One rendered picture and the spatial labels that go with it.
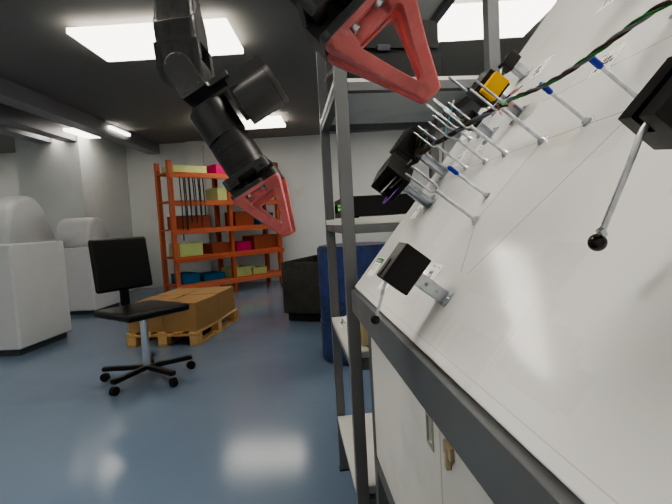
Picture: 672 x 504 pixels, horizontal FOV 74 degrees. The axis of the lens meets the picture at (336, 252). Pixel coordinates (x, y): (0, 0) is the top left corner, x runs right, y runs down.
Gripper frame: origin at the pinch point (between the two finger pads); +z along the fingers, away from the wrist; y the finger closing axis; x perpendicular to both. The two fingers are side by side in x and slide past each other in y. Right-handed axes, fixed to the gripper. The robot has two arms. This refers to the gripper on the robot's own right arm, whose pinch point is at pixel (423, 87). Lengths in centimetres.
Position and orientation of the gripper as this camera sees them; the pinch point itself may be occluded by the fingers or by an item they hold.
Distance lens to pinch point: 34.4
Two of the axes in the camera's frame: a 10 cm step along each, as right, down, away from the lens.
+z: 7.0, 7.0, 1.6
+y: 0.0, -2.2, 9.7
